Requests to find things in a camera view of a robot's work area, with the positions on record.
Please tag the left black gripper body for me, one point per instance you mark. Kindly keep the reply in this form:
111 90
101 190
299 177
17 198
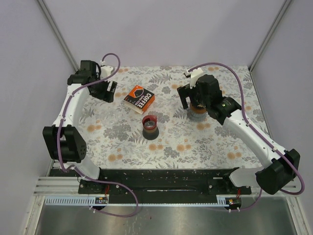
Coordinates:
101 92

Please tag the right aluminium frame post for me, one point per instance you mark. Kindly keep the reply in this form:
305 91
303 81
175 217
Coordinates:
270 33

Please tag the aluminium frame post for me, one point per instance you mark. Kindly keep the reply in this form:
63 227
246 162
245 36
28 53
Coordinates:
57 33
270 33

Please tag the left aluminium frame post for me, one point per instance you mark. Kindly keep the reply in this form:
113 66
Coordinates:
57 33

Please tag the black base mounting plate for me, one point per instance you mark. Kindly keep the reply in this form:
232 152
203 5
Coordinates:
163 186

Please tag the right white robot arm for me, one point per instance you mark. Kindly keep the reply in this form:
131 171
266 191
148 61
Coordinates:
278 164

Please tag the white slotted cable duct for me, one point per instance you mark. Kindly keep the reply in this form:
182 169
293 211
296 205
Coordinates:
76 201

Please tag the coffee filter paper box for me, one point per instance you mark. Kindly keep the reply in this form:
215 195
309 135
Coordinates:
139 99

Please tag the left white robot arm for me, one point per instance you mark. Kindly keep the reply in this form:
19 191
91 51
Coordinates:
63 140

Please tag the round wooden dripper base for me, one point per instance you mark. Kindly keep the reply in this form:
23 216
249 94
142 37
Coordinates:
196 108

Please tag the brown bottle red cap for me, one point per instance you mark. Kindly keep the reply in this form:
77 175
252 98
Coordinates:
150 129

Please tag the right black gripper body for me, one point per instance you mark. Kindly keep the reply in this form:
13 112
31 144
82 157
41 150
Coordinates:
194 94

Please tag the grey glass coffee server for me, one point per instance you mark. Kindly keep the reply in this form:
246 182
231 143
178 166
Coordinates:
197 115

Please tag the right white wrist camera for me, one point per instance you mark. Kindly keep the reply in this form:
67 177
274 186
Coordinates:
194 75

